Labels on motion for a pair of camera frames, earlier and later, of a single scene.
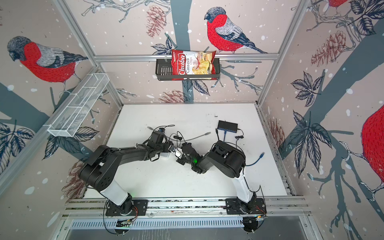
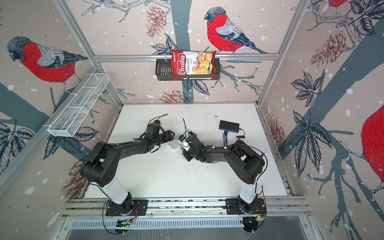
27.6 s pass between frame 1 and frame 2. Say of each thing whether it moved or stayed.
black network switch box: stayed
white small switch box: moved
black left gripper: moved
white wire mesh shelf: stayed
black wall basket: stayed
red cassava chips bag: stayed
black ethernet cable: moved
